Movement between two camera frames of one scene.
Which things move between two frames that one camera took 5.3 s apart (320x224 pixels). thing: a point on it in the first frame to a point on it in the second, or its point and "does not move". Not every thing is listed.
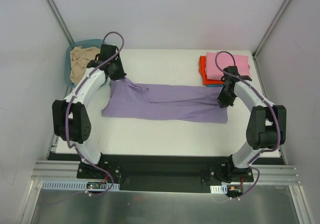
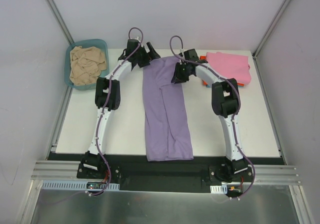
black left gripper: (117, 74) to (146, 56)
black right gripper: (224, 100) to (178, 75)
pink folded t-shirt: (225, 59) does not move
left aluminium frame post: (54, 10) does not move
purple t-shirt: (129, 99) to (168, 133)
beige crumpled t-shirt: (79, 57) does not move
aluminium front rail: (51, 170) does not move
